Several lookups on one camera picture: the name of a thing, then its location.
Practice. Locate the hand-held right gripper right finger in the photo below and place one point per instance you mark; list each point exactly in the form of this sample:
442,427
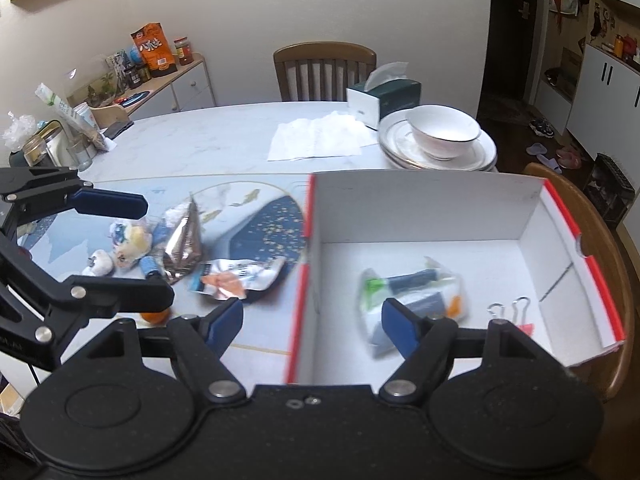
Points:
400,325

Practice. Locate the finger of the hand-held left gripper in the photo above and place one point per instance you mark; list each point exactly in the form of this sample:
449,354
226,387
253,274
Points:
112,204
120,296

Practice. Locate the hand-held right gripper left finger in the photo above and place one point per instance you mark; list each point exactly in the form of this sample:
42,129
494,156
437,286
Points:
226,321

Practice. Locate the clear plastic packet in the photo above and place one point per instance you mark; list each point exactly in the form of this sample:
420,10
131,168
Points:
415,290

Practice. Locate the blueberry print bread packet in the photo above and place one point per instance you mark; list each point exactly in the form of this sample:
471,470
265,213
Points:
131,242

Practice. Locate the silver foil snack bag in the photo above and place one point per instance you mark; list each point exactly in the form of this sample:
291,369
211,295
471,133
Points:
184,247

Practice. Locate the white cardboard box red trim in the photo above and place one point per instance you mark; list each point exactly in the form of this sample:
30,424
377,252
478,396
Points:
425,210

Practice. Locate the small white figurine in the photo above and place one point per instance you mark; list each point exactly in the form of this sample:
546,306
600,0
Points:
100,262

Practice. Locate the small orange fruit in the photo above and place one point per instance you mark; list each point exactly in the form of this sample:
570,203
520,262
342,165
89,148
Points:
155,317

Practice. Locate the blue white flat packet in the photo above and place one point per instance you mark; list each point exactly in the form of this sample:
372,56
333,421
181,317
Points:
245,275

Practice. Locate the clear glass cup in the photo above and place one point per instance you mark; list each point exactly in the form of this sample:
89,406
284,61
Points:
81,155

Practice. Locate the black phone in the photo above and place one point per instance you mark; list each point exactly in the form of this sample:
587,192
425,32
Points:
119,128

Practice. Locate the metal tin canister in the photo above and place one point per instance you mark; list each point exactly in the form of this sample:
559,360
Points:
47,142

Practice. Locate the white green packet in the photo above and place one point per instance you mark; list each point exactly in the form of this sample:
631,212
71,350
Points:
75,117

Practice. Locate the wooden tray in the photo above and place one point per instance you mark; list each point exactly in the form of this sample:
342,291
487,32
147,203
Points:
115,107

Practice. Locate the crumpled clear plastic bag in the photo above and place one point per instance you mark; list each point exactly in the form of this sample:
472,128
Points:
19,130

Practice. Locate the clear glass tank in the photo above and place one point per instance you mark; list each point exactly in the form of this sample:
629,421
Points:
95,82

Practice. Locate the dark glass jar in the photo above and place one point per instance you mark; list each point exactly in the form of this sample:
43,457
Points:
132,75

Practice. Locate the white side cabinet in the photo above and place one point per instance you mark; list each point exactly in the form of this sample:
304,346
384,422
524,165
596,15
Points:
190,90

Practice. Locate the orange snack bag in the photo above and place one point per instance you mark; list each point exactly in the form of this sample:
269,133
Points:
155,50

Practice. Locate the white plate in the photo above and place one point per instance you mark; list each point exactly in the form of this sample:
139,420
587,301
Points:
395,135
400,160

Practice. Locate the red lidded jar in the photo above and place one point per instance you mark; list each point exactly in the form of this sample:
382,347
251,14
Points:
183,51

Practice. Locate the white bowl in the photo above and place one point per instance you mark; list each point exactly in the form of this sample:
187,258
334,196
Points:
442,132

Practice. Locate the white paper napkin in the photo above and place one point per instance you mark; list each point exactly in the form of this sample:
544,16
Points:
315,137

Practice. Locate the lilac slipper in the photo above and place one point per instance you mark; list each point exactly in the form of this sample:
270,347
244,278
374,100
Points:
550,163
536,149

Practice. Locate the light wooden curved chair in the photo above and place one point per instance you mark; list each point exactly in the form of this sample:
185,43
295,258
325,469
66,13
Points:
595,220

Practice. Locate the dark green tissue box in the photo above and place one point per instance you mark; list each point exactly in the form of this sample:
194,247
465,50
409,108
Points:
387,97

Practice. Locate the pink slippers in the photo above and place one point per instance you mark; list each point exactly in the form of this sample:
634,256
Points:
570,156

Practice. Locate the dark sneakers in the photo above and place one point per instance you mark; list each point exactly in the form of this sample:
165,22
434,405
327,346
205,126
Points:
541,126

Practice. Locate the black crate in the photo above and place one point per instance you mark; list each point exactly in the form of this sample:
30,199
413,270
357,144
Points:
606,187

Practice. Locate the dark wooden slatted chair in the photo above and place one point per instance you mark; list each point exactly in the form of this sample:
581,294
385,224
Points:
325,70

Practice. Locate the white wardrobe cabinet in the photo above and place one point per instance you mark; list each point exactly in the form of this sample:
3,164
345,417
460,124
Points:
607,95

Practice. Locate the dark door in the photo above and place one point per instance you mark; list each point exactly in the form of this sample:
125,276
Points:
510,35

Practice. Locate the orange bottle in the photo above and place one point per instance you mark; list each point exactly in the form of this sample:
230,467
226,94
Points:
619,46

